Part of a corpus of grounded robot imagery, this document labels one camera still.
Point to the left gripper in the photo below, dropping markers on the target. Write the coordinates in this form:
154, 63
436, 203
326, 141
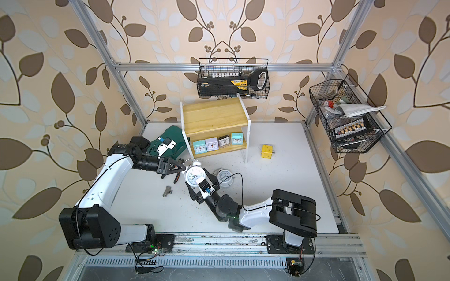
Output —
169, 164

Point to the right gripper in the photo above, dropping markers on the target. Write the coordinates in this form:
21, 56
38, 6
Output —
197, 196

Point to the white twin-bell clock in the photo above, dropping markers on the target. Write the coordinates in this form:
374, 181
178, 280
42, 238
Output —
194, 173
224, 177

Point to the mint square alarm clock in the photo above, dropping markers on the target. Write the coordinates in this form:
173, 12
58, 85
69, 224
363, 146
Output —
199, 147

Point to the lilac square alarm clock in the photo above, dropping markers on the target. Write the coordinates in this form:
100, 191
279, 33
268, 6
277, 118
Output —
212, 144

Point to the clear square alarm clock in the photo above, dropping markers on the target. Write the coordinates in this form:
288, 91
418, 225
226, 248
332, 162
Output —
224, 141

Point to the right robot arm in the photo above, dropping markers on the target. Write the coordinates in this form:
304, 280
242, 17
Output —
294, 214

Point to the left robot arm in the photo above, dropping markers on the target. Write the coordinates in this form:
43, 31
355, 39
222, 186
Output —
89, 224

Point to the wooden two-tier shelf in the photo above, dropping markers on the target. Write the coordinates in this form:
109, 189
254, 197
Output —
215, 119

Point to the orange black pliers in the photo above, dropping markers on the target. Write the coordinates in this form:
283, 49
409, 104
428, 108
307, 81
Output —
177, 177

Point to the small grey metal clip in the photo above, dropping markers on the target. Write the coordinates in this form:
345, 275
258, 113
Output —
168, 190

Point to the green plastic tool case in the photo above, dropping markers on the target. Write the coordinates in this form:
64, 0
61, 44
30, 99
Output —
175, 133

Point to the yellow cube box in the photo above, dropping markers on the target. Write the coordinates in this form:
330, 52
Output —
267, 151

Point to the black yellow tool box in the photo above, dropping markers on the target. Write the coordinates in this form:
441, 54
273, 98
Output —
250, 84

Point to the white papers in basket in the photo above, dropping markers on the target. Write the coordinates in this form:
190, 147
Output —
354, 110

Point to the socket set tray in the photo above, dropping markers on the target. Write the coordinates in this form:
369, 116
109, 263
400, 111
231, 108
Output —
352, 129

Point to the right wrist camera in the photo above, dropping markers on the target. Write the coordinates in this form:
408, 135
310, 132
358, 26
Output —
205, 188

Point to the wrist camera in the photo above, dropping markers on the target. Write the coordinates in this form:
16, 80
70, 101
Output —
166, 144
205, 188

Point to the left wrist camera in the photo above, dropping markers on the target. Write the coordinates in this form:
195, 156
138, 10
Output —
166, 144

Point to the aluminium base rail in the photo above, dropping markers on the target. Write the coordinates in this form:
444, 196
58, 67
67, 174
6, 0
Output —
234, 244

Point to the black wire basket back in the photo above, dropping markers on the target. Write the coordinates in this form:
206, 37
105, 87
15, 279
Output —
209, 65

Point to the black wire basket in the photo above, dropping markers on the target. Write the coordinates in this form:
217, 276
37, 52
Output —
328, 95
209, 65

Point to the black wire basket right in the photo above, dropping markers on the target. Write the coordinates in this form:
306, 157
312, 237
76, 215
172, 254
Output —
328, 95

